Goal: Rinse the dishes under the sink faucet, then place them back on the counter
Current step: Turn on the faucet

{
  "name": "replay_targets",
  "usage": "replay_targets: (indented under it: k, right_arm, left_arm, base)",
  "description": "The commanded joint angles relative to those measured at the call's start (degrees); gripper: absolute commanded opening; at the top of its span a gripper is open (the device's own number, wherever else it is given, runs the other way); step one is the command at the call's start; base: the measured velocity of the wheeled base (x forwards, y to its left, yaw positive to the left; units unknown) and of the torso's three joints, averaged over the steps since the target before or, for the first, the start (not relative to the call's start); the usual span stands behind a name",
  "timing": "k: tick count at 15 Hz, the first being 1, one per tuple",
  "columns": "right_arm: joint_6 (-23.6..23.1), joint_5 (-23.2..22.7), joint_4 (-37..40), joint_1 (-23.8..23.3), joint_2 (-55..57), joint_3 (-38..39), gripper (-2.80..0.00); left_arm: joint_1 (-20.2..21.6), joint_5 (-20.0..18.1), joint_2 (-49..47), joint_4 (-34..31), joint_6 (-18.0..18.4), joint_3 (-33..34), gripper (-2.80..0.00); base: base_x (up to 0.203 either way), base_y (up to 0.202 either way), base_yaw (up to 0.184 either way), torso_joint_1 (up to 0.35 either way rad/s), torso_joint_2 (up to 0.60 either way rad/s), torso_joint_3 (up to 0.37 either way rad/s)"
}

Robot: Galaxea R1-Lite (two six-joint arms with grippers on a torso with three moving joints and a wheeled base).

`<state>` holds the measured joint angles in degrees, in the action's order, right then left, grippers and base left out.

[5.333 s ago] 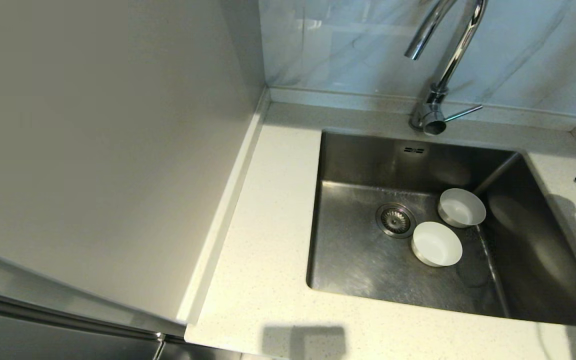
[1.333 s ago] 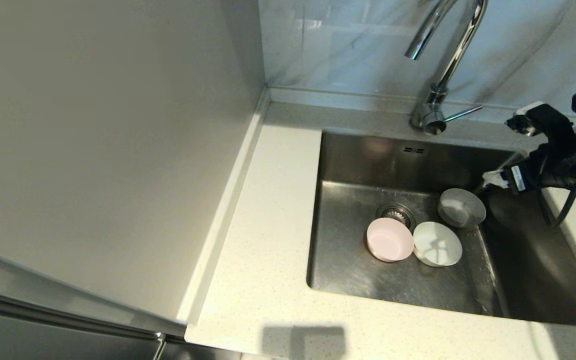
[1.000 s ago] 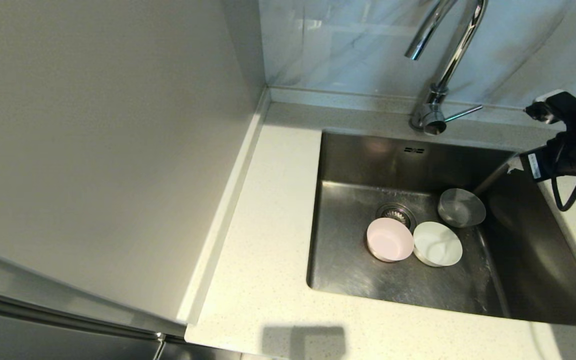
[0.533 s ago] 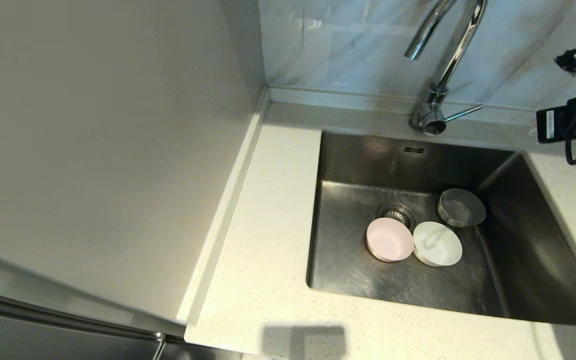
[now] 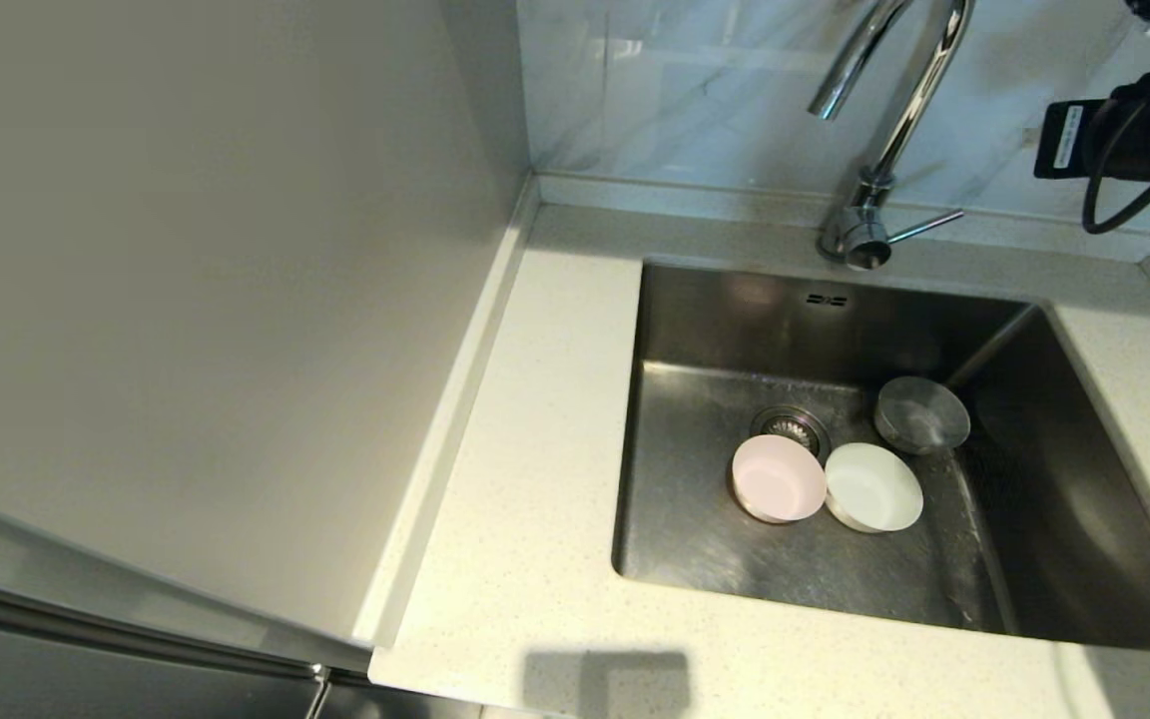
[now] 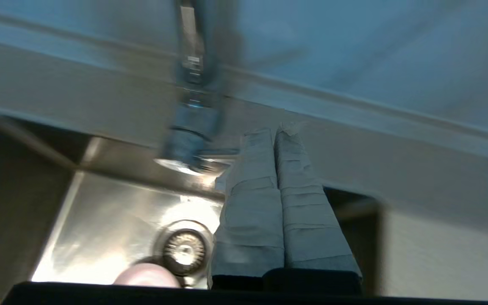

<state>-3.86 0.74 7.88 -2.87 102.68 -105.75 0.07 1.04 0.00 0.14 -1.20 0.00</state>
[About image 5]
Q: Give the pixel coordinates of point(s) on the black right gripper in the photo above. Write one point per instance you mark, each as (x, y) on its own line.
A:
(1149, 130)

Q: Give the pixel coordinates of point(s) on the thin chrome faucet lever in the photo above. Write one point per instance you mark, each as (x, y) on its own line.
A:
(926, 227)

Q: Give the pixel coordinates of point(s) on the small grey bowl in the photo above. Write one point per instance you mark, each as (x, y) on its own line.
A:
(922, 414)

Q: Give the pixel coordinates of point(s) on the small white bowl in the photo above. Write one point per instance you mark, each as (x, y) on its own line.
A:
(872, 487)

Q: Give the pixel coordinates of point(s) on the small pink bowl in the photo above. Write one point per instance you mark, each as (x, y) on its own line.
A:
(778, 479)

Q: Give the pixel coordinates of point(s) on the stainless steel sink basin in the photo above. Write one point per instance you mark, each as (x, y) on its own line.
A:
(695, 559)

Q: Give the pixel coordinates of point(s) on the chrome gooseneck faucet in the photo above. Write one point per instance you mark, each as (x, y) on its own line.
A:
(914, 95)

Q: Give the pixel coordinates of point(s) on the round metal drain strainer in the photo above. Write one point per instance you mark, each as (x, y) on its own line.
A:
(787, 423)

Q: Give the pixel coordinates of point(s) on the tall grey refrigerator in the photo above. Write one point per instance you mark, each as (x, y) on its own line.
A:
(86, 669)

